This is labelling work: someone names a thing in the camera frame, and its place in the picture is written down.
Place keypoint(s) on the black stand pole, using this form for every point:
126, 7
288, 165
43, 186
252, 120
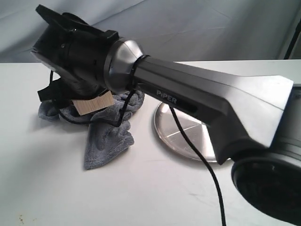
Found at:
293, 50

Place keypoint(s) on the light wooden cube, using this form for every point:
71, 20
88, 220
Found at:
89, 106

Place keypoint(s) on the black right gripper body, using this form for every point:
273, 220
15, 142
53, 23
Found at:
74, 50

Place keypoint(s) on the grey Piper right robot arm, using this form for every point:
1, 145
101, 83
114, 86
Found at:
253, 120

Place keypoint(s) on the grey backdrop cloth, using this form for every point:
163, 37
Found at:
173, 30

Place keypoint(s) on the blue-grey fleece towel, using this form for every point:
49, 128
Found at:
104, 141

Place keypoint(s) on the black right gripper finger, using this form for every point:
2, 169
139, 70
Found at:
57, 92

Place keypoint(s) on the round stainless steel plate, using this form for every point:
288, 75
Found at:
168, 133

